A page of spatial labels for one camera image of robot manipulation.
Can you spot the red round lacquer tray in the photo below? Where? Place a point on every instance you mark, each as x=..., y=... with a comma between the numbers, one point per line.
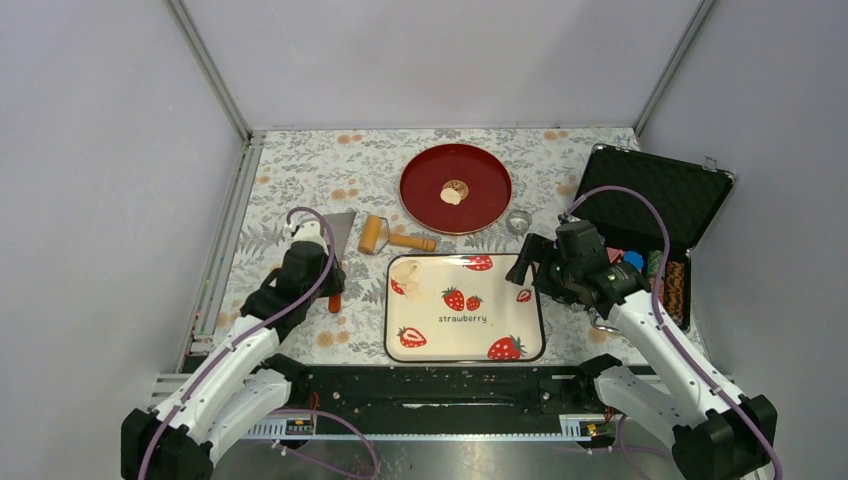
x=483, y=181

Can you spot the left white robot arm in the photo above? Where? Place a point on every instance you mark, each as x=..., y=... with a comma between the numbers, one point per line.
x=185, y=435

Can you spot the blue poker chip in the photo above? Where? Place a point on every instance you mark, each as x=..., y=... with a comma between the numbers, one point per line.
x=635, y=259

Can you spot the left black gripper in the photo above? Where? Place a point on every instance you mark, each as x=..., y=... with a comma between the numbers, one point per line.
x=336, y=280

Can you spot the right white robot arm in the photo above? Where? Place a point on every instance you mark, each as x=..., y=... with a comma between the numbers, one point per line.
x=712, y=428

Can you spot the wooden roller with handle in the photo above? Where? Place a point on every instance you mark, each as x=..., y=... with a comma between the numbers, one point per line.
x=376, y=235

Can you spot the black poker chip case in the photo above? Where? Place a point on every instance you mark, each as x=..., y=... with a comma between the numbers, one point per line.
x=686, y=196

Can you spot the metal scraper orange handle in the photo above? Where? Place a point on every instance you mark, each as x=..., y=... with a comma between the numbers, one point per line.
x=338, y=232

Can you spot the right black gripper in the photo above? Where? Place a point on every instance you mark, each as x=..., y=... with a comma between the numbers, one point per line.
x=535, y=249

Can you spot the strawberry pattern rectangular tray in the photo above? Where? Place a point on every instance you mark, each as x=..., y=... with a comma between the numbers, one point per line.
x=470, y=313

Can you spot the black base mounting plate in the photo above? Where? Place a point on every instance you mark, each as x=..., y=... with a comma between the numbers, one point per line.
x=441, y=402

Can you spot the round cut dough wrapper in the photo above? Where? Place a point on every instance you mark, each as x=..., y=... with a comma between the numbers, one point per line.
x=451, y=196

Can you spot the white dough piece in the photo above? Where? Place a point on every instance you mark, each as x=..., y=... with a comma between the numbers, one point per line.
x=403, y=278

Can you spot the metal round cookie cutter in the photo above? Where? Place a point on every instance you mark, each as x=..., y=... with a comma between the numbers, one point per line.
x=518, y=222

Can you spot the floral tablecloth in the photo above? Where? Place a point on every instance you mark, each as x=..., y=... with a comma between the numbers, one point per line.
x=335, y=171

